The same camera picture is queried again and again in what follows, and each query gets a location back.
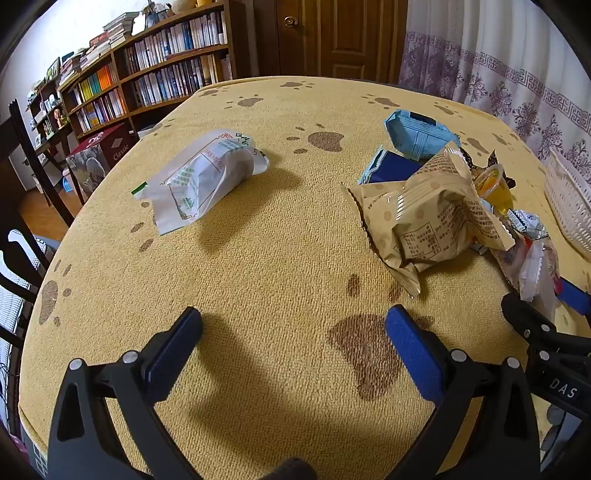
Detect white purple-pattern curtain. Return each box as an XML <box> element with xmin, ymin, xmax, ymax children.
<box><xmin>399</xmin><ymin>0</ymin><xmax>591</xmax><ymax>178</ymax></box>

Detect white plastic basket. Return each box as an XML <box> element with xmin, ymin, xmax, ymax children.
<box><xmin>544</xmin><ymin>147</ymin><xmax>591</xmax><ymax>259</ymax></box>

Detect yellow paw-print tablecloth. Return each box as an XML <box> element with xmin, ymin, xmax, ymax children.
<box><xmin>18</xmin><ymin>76</ymin><xmax>591</xmax><ymax>480</ymax></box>

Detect dark purple wrapped candy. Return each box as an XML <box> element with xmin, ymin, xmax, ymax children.
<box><xmin>484</xmin><ymin>149</ymin><xmax>516</xmax><ymax>190</ymax></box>

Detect light blue snack packet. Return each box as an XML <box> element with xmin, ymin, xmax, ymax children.
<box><xmin>384</xmin><ymin>110</ymin><xmax>462</xmax><ymax>160</ymax></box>

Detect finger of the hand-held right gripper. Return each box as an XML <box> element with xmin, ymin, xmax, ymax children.
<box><xmin>501</xmin><ymin>292</ymin><xmax>591</xmax><ymax>365</ymax></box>
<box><xmin>558</xmin><ymin>278</ymin><xmax>591</xmax><ymax>318</ymax></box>

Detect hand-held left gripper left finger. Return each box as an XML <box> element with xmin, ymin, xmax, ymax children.
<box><xmin>46</xmin><ymin>306</ymin><xmax>204</xmax><ymax>480</ymax></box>

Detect brown wooden door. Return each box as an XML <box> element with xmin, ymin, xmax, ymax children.
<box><xmin>252</xmin><ymin>0</ymin><xmax>409</xmax><ymax>86</ymax></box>

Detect dark blue and white packet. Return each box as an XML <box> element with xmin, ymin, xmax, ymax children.
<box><xmin>359</xmin><ymin>147</ymin><xmax>426</xmax><ymax>185</ymax></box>

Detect wooden bookshelf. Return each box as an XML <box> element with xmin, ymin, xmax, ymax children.
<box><xmin>25</xmin><ymin>0</ymin><xmax>252</xmax><ymax>151</ymax></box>

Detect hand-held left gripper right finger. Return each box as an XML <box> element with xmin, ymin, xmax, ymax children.
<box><xmin>385</xmin><ymin>304</ymin><xmax>541</xmax><ymax>480</ymax></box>

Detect tan and brown snack packet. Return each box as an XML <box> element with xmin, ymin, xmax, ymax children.
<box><xmin>341</xmin><ymin>147</ymin><xmax>518</xmax><ymax>298</ymax></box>

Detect clear red-print snack packet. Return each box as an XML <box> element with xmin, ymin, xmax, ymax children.
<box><xmin>501</xmin><ymin>233</ymin><xmax>561</xmax><ymax>320</ymax></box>

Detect stack of books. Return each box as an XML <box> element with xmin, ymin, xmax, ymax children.
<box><xmin>58</xmin><ymin>11</ymin><xmax>141</xmax><ymax>84</ymax></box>

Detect dark wooden chair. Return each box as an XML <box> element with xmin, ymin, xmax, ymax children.
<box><xmin>0</xmin><ymin>231</ymin><xmax>49</xmax><ymax>352</ymax></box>
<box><xmin>8</xmin><ymin>99</ymin><xmax>86</xmax><ymax>227</ymax></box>

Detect white green-print snack packet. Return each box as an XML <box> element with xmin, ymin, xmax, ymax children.
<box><xmin>131</xmin><ymin>129</ymin><xmax>270</xmax><ymax>236</ymax></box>

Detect dark red cardboard box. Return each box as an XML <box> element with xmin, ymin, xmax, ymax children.
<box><xmin>66</xmin><ymin>124</ymin><xmax>139</xmax><ymax>199</ymax></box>

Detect silver foil candy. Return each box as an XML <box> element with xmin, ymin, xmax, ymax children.
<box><xmin>508</xmin><ymin>208</ymin><xmax>549</xmax><ymax>241</ymax></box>

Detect rows of shelved books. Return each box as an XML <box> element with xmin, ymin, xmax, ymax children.
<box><xmin>69</xmin><ymin>11</ymin><xmax>234</xmax><ymax>134</ymax></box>

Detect orange jelly cup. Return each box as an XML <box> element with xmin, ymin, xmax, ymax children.
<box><xmin>473</xmin><ymin>165</ymin><xmax>513</xmax><ymax>217</ymax></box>

